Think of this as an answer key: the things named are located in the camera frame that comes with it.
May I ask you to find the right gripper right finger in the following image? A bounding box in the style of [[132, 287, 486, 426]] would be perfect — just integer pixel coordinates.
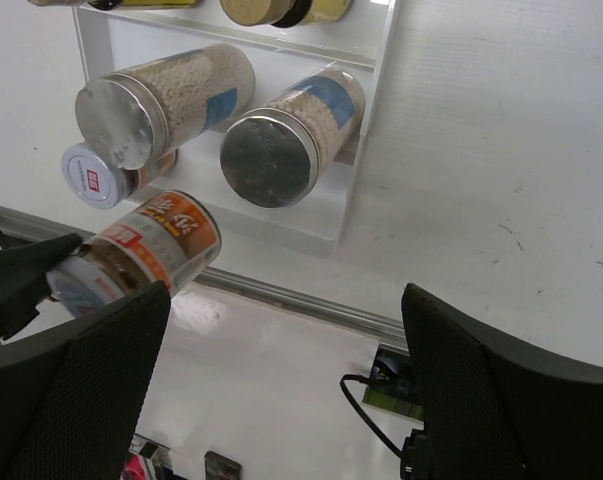
[[401, 284, 603, 479]]

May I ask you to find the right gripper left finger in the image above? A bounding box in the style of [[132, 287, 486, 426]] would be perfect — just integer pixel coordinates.
[[0, 282, 171, 479]]

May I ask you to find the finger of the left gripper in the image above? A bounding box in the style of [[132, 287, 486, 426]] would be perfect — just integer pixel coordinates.
[[0, 232, 82, 340]]

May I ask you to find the red lid spice jar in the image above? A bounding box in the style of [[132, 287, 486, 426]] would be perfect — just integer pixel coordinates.
[[47, 190, 222, 317], [61, 143, 178, 210]]

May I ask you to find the red lid spice jar front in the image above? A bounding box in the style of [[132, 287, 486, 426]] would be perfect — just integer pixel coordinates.
[[47, 190, 222, 317]]

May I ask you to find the blue label jar front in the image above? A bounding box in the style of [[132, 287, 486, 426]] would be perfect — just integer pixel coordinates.
[[75, 43, 256, 170]]

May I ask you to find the blue label jar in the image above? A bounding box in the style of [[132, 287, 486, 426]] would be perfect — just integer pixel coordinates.
[[75, 43, 256, 170], [220, 67, 366, 209]]

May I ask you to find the yellow bottle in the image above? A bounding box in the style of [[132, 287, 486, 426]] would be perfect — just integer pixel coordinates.
[[219, 0, 351, 29], [29, 0, 199, 11]]

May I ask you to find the white divided tray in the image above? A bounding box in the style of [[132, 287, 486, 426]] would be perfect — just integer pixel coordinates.
[[73, 1, 398, 258]]

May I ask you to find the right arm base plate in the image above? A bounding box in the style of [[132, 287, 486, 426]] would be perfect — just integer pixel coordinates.
[[339, 347, 424, 479]]

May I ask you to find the aluminium frame rail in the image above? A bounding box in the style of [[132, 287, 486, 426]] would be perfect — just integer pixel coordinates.
[[0, 206, 408, 352]]

